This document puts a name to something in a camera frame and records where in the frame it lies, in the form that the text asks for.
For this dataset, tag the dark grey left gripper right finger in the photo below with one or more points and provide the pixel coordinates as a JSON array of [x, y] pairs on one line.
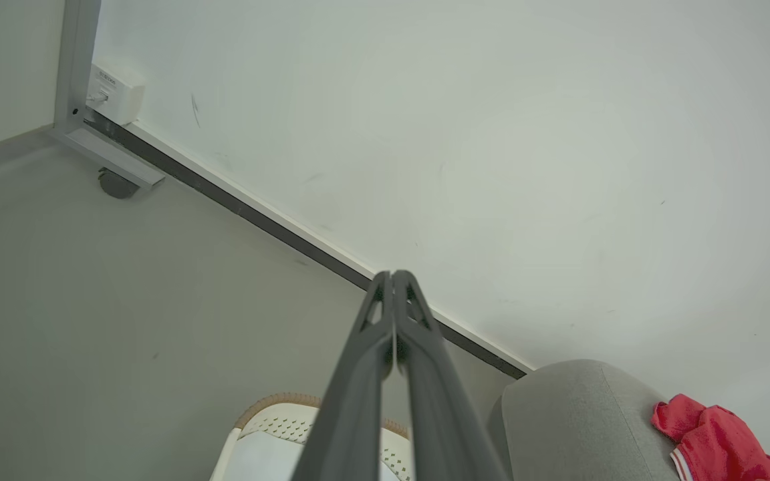
[[445, 414]]

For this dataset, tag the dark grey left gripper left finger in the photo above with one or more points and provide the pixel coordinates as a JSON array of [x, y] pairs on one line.
[[351, 401]]

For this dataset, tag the red and white shorts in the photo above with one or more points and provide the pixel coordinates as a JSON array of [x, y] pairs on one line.
[[719, 441]]

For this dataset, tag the white laundry basket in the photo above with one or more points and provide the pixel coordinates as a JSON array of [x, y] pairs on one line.
[[271, 441]]

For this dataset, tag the grey fabric sofa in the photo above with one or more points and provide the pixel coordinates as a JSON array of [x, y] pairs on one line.
[[579, 421]]

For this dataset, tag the white and grey baseboard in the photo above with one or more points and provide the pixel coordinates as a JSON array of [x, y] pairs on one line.
[[251, 210]]

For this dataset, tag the grey round frame foot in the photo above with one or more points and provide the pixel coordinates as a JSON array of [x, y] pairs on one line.
[[116, 186]]

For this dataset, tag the white wall outlet box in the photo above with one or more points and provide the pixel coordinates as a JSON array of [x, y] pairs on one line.
[[117, 93]]

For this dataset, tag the grey metal partition frame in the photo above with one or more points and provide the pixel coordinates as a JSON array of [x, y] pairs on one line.
[[76, 67]]

